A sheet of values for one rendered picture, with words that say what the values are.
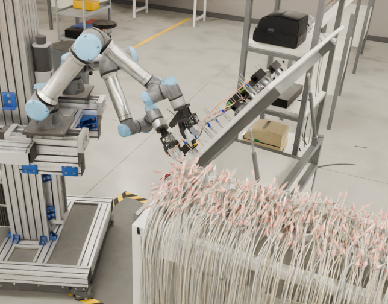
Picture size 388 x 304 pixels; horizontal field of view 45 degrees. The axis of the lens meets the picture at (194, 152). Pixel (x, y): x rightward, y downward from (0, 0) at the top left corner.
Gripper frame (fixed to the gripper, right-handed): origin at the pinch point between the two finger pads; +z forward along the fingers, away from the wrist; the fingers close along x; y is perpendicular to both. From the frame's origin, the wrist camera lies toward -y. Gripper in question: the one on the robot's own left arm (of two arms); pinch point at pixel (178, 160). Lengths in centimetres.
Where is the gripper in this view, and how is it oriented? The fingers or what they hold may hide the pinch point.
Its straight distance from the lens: 252.9
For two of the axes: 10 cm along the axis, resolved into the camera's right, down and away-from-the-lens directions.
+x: 8.8, -4.7, 0.1
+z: 4.6, 8.4, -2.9
